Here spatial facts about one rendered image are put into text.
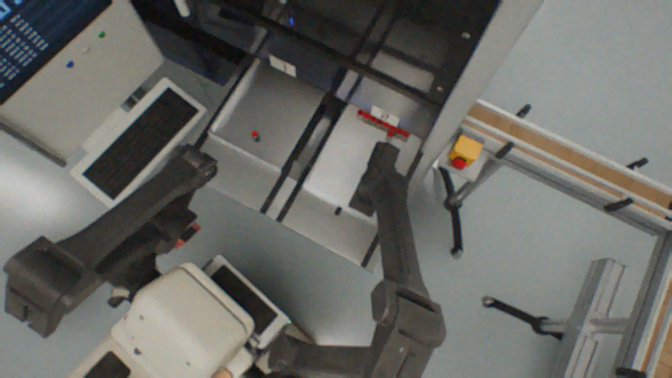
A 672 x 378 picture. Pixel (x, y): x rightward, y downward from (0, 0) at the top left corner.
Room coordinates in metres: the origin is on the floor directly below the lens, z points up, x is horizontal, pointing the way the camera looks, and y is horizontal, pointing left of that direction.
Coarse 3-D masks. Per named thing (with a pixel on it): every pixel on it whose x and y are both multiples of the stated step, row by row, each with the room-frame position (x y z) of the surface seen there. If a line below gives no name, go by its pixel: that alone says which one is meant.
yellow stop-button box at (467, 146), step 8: (464, 136) 0.53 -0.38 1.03; (472, 136) 0.53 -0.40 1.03; (456, 144) 0.50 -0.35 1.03; (464, 144) 0.51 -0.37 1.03; (472, 144) 0.51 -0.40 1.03; (480, 144) 0.51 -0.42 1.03; (456, 152) 0.48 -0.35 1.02; (464, 152) 0.48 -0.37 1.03; (472, 152) 0.48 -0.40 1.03; (464, 160) 0.47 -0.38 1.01; (472, 160) 0.46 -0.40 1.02
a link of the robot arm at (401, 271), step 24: (384, 168) 0.32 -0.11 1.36; (384, 192) 0.26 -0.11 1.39; (384, 216) 0.20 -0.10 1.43; (408, 216) 0.20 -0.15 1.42; (384, 240) 0.15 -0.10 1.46; (408, 240) 0.15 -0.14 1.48; (384, 264) 0.10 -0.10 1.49; (408, 264) 0.10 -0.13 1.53; (384, 288) 0.06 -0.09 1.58; (408, 288) 0.06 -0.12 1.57; (384, 312) 0.02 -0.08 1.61
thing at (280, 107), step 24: (264, 72) 0.79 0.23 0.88; (240, 96) 0.70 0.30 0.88; (264, 96) 0.70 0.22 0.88; (288, 96) 0.71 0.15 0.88; (312, 96) 0.71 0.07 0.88; (216, 120) 0.60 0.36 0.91; (240, 120) 0.62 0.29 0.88; (264, 120) 0.62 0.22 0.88; (288, 120) 0.62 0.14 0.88; (240, 144) 0.54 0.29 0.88; (264, 144) 0.54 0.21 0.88; (288, 144) 0.54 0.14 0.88
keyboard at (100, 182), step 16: (160, 96) 0.71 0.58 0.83; (176, 96) 0.72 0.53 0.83; (144, 112) 0.66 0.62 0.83; (160, 112) 0.66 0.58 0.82; (176, 112) 0.66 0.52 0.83; (192, 112) 0.67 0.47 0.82; (128, 128) 0.60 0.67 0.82; (144, 128) 0.60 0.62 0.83; (160, 128) 0.60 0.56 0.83; (176, 128) 0.61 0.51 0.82; (112, 144) 0.54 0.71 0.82; (128, 144) 0.54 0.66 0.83; (144, 144) 0.54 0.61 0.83; (160, 144) 0.55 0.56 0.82; (96, 160) 0.48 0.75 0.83; (112, 160) 0.48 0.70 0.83; (128, 160) 0.49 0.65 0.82; (144, 160) 0.49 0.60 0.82; (96, 176) 0.43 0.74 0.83; (112, 176) 0.43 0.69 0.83; (128, 176) 0.43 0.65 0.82; (112, 192) 0.38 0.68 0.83
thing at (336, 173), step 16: (352, 112) 0.66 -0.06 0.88; (336, 128) 0.59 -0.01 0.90; (352, 128) 0.60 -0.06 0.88; (368, 128) 0.61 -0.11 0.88; (336, 144) 0.55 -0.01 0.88; (352, 144) 0.55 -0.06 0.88; (368, 144) 0.55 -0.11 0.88; (400, 144) 0.56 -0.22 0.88; (416, 144) 0.56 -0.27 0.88; (320, 160) 0.49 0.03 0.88; (336, 160) 0.49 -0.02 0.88; (352, 160) 0.50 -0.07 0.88; (400, 160) 0.50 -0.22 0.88; (320, 176) 0.44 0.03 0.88; (336, 176) 0.44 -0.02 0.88; (352, 176) 0.44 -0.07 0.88; (320, 192) 0.38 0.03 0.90; (336, 192) 0.39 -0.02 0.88; (352, 192) 0.39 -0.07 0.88
